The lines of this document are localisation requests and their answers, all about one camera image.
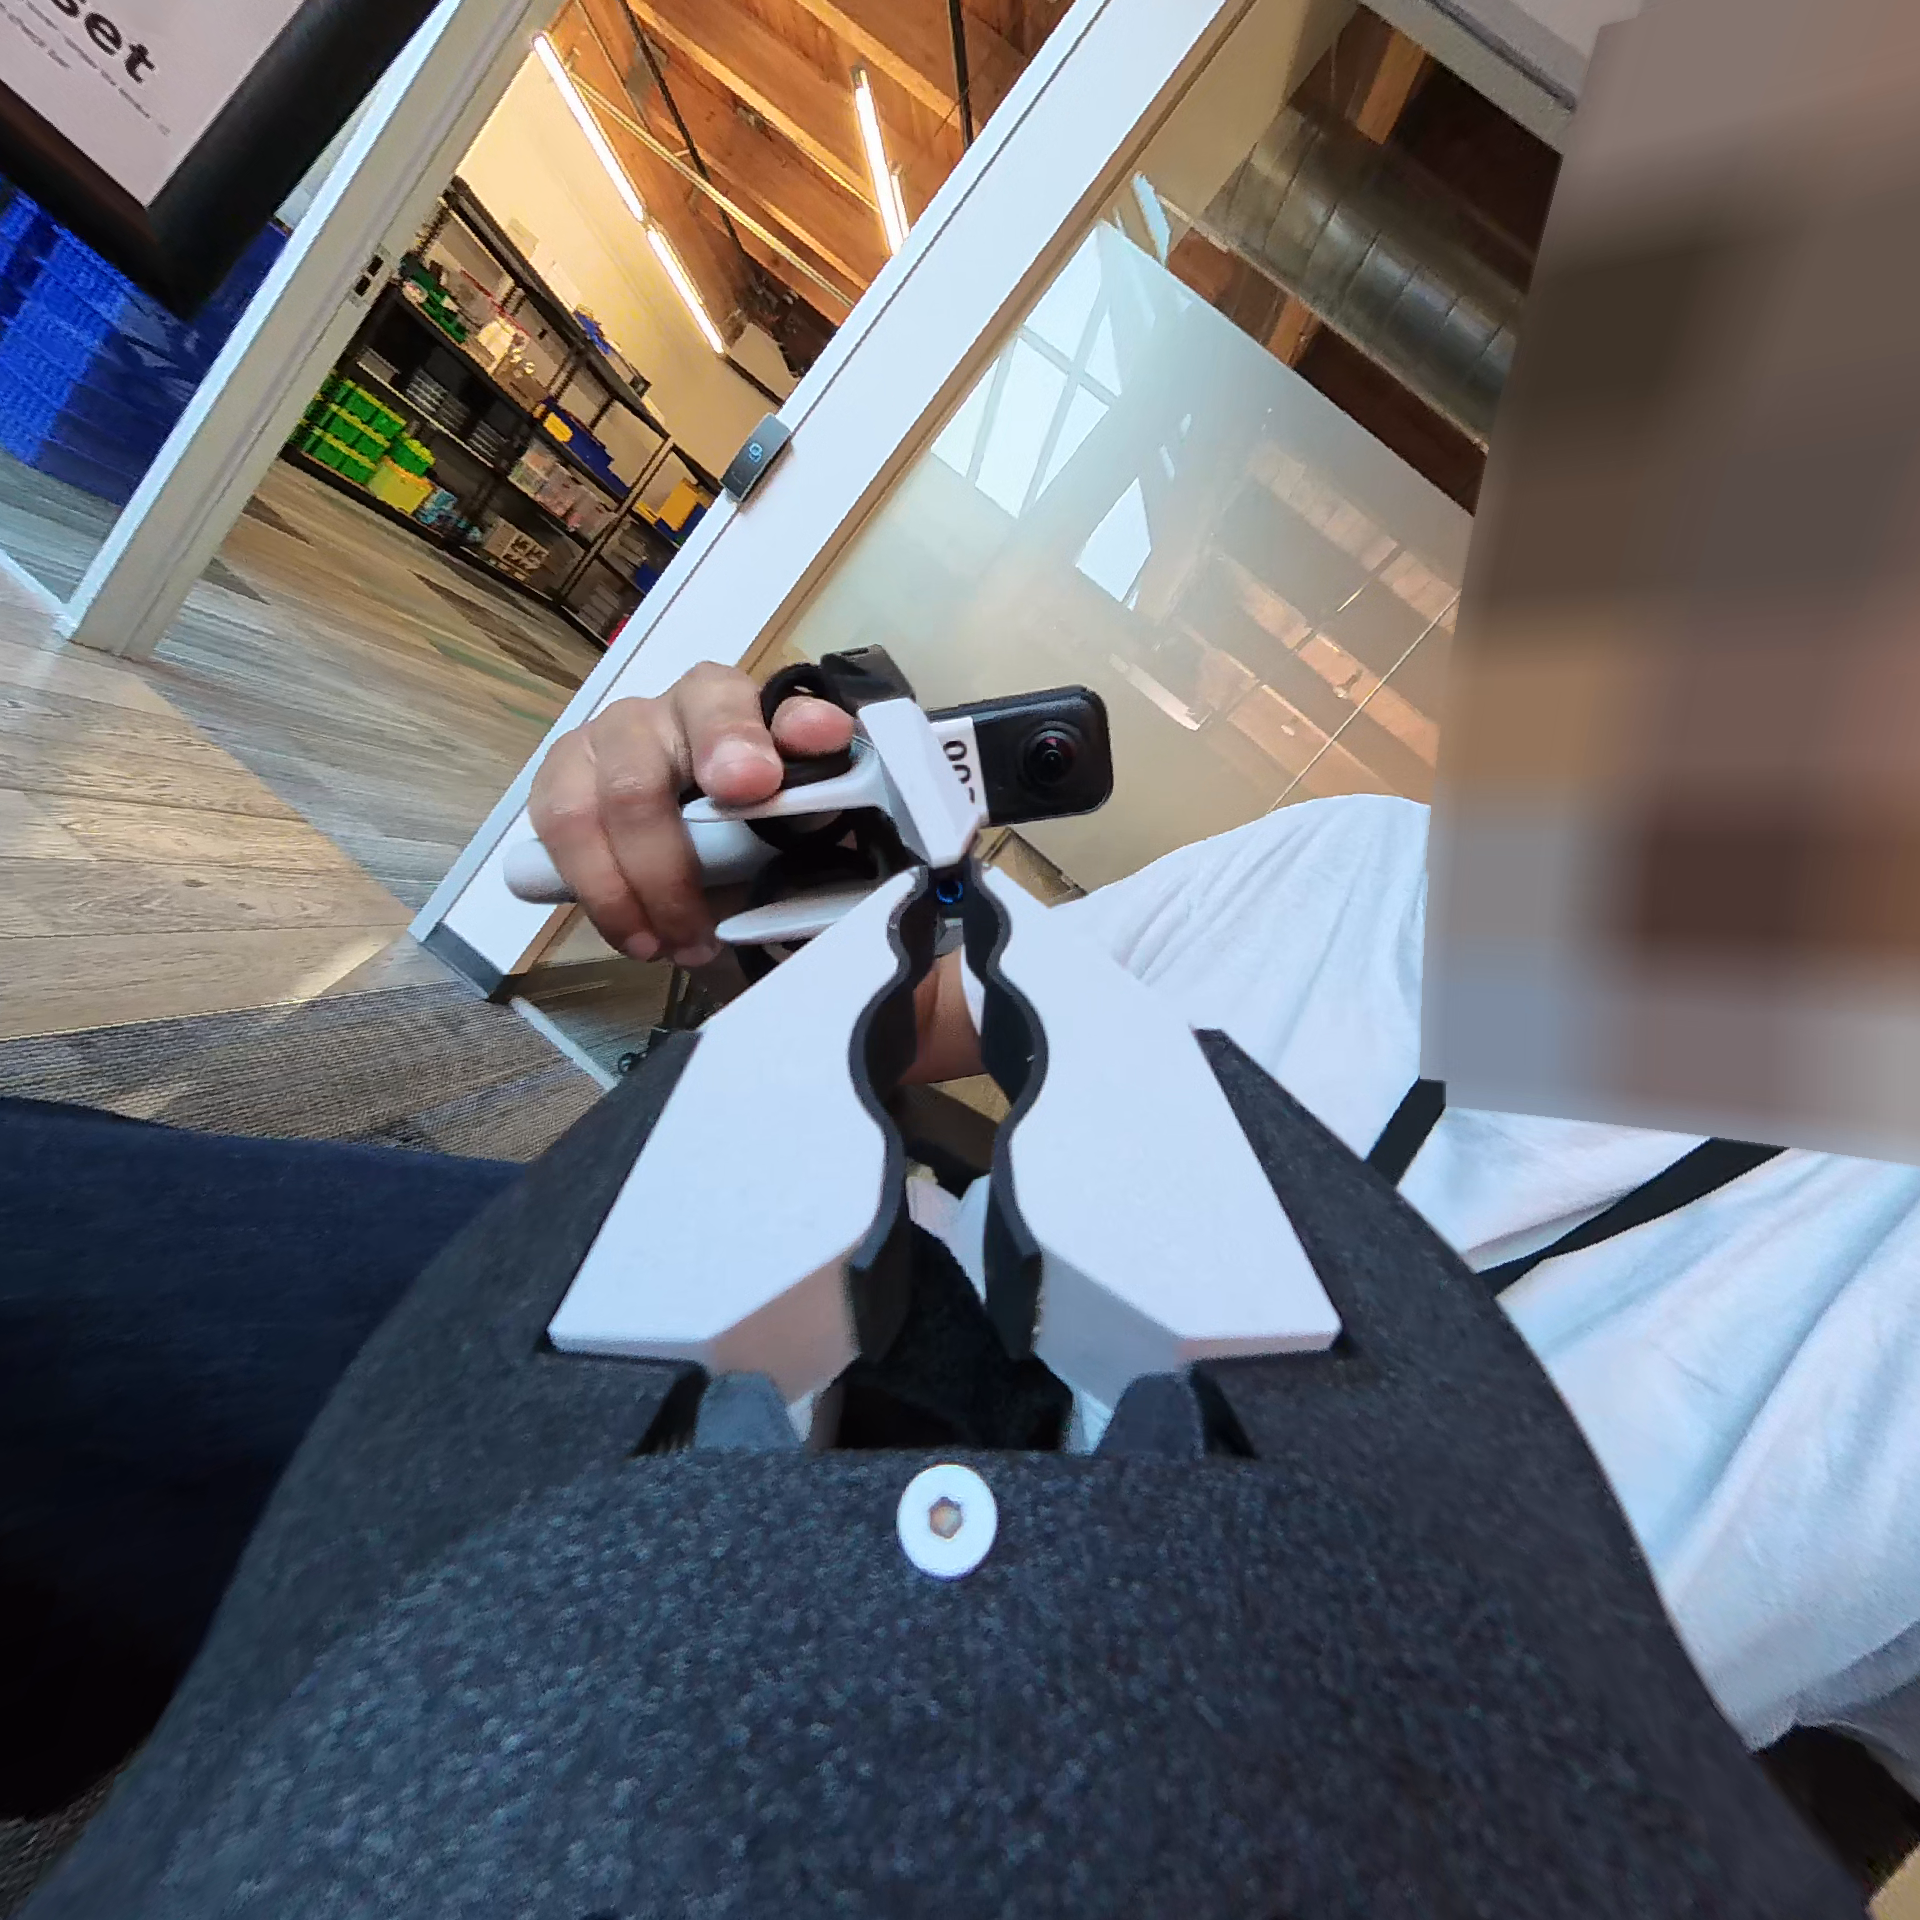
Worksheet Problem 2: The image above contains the metal air duct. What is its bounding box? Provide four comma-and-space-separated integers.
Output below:
1200, 105, 1517, 439

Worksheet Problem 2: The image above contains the stack of green bins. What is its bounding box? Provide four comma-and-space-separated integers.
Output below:
291, 378, 438, 515

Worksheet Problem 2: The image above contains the white partition frame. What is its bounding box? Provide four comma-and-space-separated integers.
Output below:
409, 0, 1255, 1007

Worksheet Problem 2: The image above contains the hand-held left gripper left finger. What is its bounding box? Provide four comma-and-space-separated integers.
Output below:
547, 873, 925, 1397

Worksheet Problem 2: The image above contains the person's right forearm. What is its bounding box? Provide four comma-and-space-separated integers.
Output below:
899, 950, 999, 1089

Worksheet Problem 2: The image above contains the black storage shelving rack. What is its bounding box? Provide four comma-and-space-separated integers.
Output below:
282, 179, 720, 651

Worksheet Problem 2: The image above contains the stack of blue bins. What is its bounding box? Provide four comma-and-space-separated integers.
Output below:
0, 179, 289, 515

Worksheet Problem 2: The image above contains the person's right hand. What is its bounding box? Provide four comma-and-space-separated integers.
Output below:
526, 662, 855, 969

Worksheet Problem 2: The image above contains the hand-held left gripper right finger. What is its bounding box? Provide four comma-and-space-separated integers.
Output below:
957, 860, 1345, 1400

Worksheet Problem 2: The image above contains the ceiling strip light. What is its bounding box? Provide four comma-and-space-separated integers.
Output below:
532, 31, 730, 357
854, 70, 910, 256

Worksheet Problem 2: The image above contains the person's blue jeans leg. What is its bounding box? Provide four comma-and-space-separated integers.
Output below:
0, 1095, 519, 1818

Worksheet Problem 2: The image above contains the black chest harness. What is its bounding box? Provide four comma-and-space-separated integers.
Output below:
1368, 1080, 1786, 1295

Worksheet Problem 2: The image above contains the white door frame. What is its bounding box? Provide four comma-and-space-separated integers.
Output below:
60, 0, 547, 662

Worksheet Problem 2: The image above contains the person in white shirt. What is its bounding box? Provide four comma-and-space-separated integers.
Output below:
1049, 797, 1920, 1759

